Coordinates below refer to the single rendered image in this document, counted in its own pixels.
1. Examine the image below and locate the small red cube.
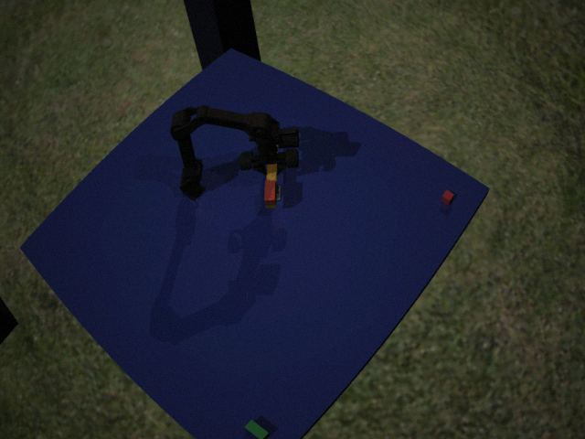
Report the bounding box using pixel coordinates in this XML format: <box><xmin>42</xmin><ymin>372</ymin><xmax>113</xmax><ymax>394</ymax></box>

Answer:
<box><xmin>441</xmin><ymin>189</ymin><xmax>454</xmax><ymax>206</ymax></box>

